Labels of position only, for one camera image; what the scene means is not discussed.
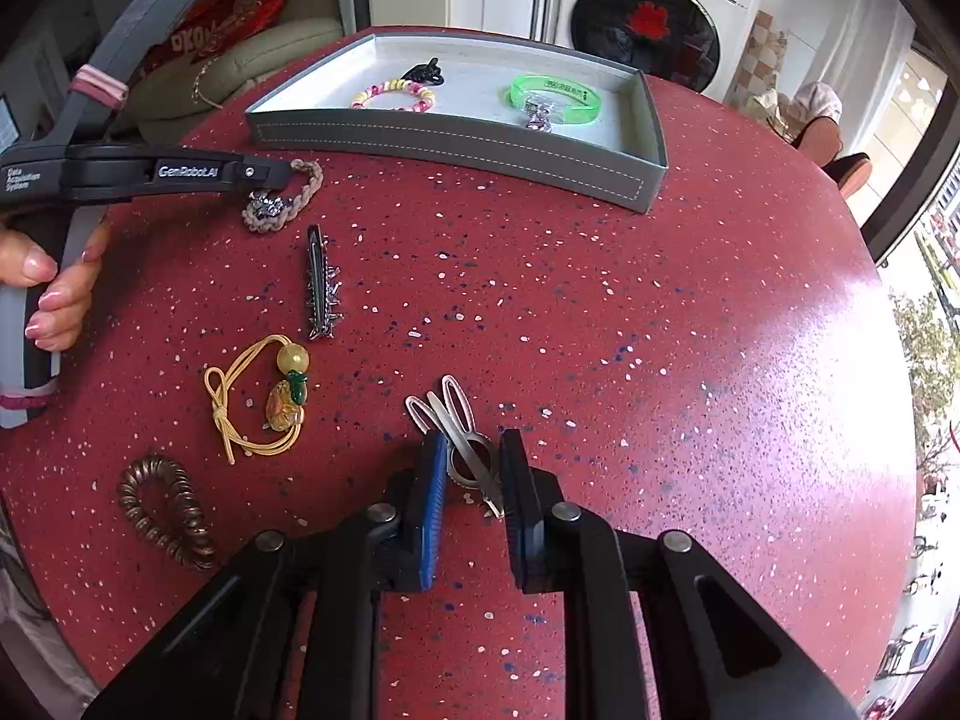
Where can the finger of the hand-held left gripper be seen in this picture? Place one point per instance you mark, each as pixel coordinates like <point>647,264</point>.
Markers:
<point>262,172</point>

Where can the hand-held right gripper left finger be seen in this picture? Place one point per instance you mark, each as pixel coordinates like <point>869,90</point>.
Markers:
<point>431,510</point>

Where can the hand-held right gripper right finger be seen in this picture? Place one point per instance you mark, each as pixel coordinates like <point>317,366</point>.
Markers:
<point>517,510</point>

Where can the silver bow hair clip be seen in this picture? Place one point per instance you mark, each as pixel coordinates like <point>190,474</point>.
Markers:
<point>465,457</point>

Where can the black hair claw clip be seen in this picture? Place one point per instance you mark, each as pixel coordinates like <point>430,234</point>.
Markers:
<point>424,73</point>

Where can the grey rectangular tray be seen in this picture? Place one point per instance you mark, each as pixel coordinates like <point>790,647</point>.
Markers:
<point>472,90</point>

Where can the small silver claw clip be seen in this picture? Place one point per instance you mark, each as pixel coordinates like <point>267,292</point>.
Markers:
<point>538,116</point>

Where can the green translucent bangle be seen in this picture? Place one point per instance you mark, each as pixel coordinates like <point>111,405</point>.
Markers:
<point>592,101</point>

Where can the person's left hand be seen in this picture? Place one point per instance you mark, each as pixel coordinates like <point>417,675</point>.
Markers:
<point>71,300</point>

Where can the silver spiked hair clip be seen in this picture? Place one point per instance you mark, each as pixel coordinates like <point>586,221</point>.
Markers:
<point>319,285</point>

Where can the cream leather sofa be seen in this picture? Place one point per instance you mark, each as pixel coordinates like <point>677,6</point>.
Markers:
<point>285,37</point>

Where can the red printed blanket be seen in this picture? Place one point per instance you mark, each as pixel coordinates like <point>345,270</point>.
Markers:
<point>187,37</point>

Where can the red embroidered cushion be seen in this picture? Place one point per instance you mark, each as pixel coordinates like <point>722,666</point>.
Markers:
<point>262,7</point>

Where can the white washing machine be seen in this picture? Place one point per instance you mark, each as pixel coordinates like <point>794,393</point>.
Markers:
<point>645,22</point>

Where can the brown round-back chair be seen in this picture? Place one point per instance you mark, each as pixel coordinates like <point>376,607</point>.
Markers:
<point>817,141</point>
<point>851,172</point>

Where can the pale cloth on chair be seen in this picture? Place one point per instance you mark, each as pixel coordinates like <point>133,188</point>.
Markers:
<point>814,101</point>

